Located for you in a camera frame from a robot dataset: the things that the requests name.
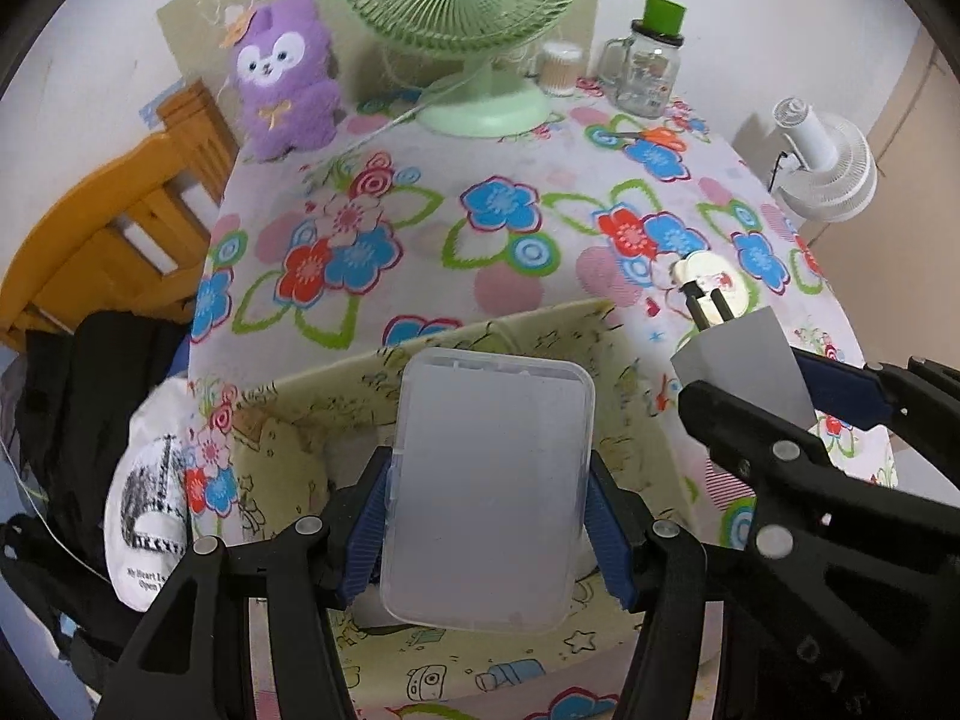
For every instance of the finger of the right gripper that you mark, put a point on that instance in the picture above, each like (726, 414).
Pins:
(844, 601)
(918, 402)

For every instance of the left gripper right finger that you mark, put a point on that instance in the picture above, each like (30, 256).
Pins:
(658, 569)

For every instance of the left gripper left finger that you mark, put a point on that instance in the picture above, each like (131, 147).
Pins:
(190, 655)

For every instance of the white power adapter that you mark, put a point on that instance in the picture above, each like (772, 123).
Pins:
(747, 356)

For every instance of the clear plastic case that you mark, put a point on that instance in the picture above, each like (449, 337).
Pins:
(487, 491)

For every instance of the white printed bag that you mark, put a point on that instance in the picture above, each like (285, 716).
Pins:
(146, 520)

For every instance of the floral tablecloth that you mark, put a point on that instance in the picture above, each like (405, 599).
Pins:
(394, 233)

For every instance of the white floor fan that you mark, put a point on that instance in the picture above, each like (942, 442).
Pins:
(827, 172)

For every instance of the round cream bear mirror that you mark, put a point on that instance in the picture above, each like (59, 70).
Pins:
(708, 290)

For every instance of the yellow birthday storage box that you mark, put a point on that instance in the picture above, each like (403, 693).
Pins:
(302, 439)

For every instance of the black clothing pile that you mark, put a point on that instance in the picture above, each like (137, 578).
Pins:
(71, 418)

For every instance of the glass mug jar green lid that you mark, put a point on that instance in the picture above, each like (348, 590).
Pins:
(638, 71)

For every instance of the orange wooden chair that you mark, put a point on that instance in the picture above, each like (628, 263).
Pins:
(123, 239)

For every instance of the cotton swab container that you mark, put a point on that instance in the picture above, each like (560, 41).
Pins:
(559, 66)

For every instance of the purple plush toy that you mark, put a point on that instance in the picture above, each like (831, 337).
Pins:
(281, 58)

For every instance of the green desk fan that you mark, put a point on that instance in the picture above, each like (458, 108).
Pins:
(481, 100)

